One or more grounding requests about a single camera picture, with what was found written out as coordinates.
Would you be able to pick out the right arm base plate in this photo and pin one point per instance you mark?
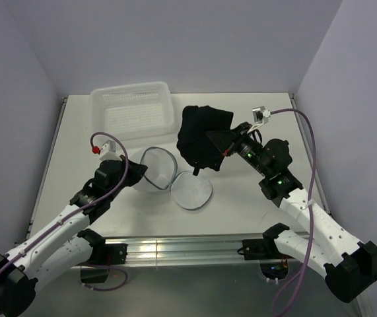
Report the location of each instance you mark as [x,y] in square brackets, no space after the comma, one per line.
[260,249]

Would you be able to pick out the white mesh laundry bag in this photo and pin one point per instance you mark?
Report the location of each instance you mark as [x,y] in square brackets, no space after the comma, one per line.
[163,176]

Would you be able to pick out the white plastic basket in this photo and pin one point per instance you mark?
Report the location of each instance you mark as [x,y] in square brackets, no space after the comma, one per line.
[133,111]

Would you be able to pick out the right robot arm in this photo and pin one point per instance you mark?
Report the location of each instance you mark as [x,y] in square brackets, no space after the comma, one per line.
[347,264]

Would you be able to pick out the black bra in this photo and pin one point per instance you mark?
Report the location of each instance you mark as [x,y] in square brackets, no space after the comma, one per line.
[193,144]

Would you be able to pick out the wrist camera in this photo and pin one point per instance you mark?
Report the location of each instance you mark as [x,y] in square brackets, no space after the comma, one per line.
[261,117]
[108,151]

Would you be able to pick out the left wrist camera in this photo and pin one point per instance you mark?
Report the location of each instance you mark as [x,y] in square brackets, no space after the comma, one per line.
[108,151]

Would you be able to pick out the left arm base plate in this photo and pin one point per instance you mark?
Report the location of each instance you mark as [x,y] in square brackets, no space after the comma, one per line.
[108,254]

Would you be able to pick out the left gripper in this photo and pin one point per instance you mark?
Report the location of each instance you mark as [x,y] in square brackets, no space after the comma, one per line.
[136,171]

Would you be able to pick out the aluminium rail frame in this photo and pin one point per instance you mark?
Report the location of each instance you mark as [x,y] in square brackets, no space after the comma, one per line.
[157,231]

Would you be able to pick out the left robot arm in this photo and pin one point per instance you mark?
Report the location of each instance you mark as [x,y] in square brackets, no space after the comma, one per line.
[66,241]

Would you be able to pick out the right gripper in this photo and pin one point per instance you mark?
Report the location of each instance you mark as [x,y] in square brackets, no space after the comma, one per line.
[224,139]

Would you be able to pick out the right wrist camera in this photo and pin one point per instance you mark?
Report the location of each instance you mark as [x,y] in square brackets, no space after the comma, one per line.
[261,117]

